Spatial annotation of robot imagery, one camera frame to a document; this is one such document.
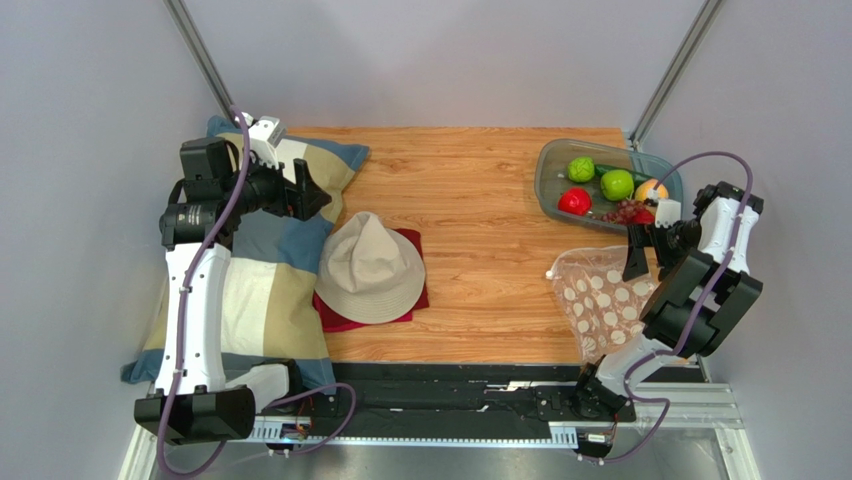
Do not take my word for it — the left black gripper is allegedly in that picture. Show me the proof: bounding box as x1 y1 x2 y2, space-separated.
221 147 330 222

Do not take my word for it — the clear polka dot zip bag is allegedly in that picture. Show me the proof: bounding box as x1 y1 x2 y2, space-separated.
545 246 659 363

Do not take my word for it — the green apple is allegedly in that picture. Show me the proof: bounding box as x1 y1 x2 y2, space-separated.
600 169 635 202

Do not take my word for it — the red apple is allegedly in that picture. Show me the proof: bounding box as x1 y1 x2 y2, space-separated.
557 187 593 216

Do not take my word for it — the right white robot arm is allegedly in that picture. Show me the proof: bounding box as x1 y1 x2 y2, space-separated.
570 182 764 420

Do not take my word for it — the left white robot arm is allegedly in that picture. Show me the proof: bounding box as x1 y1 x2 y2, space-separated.
134 137 331 446

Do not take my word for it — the red strawberry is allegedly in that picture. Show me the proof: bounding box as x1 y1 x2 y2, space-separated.
631 209 655 225

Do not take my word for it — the purple grapes bunch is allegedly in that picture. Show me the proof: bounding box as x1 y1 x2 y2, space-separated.
600 199 648 225

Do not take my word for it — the orange fruit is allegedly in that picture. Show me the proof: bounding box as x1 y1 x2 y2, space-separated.
633 178 669 202

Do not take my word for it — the green cucumber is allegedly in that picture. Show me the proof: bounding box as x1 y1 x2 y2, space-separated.
594 164 658 185

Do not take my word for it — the beige bucket hat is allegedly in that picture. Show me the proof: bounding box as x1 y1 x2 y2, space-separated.
315 211 426 325

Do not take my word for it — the green artichoke toy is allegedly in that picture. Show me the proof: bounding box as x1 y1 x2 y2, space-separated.
566 156 596 184

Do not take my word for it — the dark red cloth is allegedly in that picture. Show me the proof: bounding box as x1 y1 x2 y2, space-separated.
312 228 431 333

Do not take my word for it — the grey transparent plastic container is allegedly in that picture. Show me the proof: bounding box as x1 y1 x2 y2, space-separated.
533 139 672 236

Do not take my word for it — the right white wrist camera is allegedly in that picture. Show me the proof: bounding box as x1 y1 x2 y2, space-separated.
646 188 682 228

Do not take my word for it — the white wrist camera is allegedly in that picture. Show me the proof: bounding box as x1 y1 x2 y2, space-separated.
646 188 682 228
243 112 286 169

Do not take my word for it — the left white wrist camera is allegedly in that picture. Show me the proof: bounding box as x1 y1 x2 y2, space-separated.
243 112 286 169

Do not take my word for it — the aluminium base frame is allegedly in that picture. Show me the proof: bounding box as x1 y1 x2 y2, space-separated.
118 355 762 480

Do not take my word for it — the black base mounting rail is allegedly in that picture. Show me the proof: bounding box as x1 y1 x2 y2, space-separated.
240 361 707 442

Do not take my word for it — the left aluminium frame post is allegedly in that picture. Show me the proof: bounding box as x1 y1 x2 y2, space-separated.
164 0 233 118

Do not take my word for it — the aluminium frame post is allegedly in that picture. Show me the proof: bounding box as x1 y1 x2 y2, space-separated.
164 0 233 118
626 0 726 151

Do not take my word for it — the right aluminium frame post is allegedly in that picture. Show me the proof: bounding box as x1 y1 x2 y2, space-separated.
626 0 726 151

